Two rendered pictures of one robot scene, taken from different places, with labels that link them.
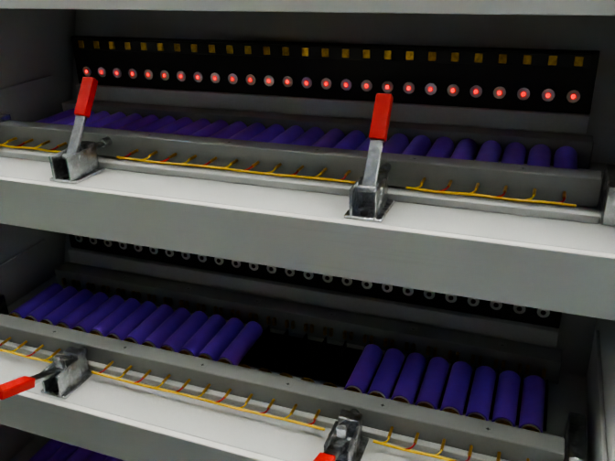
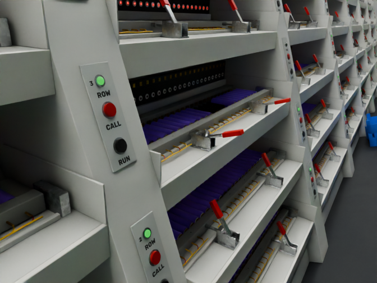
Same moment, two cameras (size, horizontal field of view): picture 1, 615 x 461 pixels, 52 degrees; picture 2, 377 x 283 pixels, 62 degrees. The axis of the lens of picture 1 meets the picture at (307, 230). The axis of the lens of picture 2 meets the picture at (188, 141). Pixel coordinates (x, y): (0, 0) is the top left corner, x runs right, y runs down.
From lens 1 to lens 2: 85 cm
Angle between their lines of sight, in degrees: 72
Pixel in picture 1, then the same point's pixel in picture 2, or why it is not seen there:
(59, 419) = (218, 156)
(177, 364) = (215, 117)
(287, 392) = (238, 106)
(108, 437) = (230, 150)
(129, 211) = (210, 45)
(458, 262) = (262, 40)
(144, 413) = not seen: hidden behind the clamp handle
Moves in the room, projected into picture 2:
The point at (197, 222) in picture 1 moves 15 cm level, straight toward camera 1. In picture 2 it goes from (225, 44) to (302, 22)
